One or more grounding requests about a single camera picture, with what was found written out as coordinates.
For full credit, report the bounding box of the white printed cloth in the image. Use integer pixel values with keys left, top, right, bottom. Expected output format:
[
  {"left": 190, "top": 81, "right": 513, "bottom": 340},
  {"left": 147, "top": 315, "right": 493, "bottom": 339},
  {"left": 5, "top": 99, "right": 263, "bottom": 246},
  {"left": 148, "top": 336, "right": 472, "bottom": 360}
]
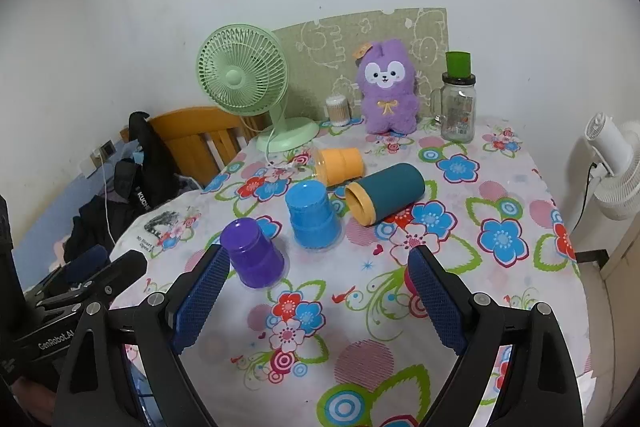
[{"left": 112, "top": 193, "right": 212, "bottom": 259}]

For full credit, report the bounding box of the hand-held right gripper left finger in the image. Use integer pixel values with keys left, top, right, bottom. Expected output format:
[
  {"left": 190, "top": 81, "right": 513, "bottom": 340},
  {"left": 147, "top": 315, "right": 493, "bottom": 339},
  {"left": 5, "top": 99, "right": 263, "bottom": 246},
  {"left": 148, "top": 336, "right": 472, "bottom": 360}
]
[{"left": 54, "top": 244, "right": 232, "bottom": 427}]

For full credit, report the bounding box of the blue plastic cup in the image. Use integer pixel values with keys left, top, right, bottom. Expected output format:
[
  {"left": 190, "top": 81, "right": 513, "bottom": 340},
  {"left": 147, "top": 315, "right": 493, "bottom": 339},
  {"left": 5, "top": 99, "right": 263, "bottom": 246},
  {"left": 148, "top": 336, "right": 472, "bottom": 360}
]
[{"left": 284, "top": 180, "right": 344, "bottom": 251}]

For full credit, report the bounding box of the green desk fan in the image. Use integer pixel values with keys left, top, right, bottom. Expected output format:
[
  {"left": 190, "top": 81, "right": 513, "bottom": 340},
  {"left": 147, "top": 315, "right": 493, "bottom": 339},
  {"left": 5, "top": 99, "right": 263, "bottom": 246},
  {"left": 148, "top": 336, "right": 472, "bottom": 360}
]
[{"left": 196, "top": 24, "right": 319, "bottom": 153}]

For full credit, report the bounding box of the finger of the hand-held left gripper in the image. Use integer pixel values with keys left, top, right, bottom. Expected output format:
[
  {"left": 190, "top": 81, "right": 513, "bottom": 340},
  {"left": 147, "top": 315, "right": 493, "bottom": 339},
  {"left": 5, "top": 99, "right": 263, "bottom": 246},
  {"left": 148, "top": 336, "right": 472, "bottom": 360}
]
[
  {"left": 22, "top": 250, "right": 149, "bottom": 308},
  {"left": 35, "top": 298, "right": 86, "bottom": 315}
]

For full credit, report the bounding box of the black bag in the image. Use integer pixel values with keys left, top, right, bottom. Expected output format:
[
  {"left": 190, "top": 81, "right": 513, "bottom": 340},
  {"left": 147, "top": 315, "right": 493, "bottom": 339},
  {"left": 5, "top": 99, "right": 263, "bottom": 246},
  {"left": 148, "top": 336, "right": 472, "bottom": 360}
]
[{"left": 112, "top": 110, "right": 185, "bottom": 208}]

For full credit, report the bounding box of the white standing fan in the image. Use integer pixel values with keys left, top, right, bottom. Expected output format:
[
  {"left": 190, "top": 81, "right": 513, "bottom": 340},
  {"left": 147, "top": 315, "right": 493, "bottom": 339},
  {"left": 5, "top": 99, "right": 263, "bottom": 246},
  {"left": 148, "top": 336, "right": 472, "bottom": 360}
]
[{"left": 582, "top": 111, "right": 640, "bottom": 223}]

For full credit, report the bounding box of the cotton swab container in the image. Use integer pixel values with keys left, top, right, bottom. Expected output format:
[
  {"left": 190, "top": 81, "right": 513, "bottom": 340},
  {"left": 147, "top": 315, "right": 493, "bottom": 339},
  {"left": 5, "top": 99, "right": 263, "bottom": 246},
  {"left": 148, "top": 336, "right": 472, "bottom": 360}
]
[{"left": 325, "top": 95, "right": 350, "bottom": 126}]

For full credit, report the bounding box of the orange plastic cup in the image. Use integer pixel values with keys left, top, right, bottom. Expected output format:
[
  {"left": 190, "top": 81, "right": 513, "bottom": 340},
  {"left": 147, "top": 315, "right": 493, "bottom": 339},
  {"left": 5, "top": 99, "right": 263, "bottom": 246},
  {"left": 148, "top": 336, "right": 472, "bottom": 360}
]
[{"left": 313, "top": 147, "right": 366, "bottom": 188}]

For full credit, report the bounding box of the glass jar with green lid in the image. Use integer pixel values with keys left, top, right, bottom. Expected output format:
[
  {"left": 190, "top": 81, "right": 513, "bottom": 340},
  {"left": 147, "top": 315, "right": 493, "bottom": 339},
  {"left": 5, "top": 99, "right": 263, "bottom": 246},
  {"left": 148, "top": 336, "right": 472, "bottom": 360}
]
[{"left": 430, "top": 51, "right": 479, "bottom": 144}]

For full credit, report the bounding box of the purple plastic cup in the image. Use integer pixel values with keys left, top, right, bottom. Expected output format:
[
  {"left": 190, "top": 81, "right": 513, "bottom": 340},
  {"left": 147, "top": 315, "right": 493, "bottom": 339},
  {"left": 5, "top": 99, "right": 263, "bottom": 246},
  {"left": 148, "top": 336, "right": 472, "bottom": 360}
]
[{"left": 220, "top": 217, "right": 286, "bottom": 291}]

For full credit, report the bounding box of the wall socket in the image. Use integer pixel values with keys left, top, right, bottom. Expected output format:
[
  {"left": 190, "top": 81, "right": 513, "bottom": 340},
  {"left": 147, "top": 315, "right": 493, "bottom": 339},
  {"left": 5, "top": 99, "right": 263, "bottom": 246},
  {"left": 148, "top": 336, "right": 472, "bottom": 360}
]
[{"left": 90, "top": 140, "right": 117, "bottom": 162}]

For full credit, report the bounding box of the green cartoon printed board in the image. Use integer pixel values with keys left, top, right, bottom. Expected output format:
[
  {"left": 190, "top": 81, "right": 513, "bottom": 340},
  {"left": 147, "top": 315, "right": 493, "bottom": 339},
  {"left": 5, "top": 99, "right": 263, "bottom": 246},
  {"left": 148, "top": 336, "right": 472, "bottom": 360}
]
[{"left": 272, "top": 8, "right": 449, "bottom": 122}]

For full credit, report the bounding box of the purple plush toy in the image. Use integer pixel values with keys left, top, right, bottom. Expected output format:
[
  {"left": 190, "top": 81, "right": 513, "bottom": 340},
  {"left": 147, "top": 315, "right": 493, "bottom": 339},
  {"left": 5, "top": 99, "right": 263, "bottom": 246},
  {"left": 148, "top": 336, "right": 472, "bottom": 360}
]
[{"left": 355, "top": 38, "right": 421, "bottom": 136}]

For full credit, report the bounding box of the floral tablecloth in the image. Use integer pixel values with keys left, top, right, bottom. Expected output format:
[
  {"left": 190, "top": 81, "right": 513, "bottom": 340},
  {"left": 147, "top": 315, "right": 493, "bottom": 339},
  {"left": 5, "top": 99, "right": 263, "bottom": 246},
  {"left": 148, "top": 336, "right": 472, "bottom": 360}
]
[{"left": 106, "top": 113, "right": 597, "bottom": 427}]

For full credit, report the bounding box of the wooden chair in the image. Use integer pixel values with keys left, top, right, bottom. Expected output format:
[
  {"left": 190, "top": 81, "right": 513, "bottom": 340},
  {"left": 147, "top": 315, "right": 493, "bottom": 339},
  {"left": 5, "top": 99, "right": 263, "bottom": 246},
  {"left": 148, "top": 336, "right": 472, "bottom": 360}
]
[{"left": 120, "top": 106, "right": 272, "bottom": 188}]

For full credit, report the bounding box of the dark clothing pile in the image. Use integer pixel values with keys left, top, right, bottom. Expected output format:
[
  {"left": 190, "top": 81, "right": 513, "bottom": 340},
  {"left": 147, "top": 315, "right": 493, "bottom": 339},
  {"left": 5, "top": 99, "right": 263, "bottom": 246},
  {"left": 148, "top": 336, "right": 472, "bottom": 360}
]
[{"left": 62, "top": 194, "right": 137, "bottom": 264}]

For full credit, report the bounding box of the white charging cable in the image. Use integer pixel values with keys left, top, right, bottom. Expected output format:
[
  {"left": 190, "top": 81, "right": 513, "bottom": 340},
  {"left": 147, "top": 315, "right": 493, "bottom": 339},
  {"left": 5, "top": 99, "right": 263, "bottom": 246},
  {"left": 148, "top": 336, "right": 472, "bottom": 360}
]
[{"left": 96, "top": 153, "right": 115, "bottom": 244}]

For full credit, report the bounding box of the black fan cable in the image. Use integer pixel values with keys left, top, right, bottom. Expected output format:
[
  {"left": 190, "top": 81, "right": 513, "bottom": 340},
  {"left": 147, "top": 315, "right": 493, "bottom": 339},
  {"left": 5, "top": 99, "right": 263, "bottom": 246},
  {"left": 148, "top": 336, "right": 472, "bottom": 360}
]
[{"left": 570, "top": 161, "right": 600, "bottom": 233}]

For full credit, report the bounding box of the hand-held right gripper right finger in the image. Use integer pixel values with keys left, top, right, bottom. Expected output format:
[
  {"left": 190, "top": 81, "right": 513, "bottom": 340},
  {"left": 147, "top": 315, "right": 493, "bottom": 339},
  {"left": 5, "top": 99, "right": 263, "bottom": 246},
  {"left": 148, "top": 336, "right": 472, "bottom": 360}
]
[{"left": 406, "top": 244, "right": 586, "bottom": 427}]

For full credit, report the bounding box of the teal cup with orange rim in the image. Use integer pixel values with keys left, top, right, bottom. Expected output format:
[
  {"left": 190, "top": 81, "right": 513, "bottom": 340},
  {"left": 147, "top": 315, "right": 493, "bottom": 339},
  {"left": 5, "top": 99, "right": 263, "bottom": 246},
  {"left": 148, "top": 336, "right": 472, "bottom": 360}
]
[{"left": 344, "top": 162, "right": 426, "bottom": 227}]

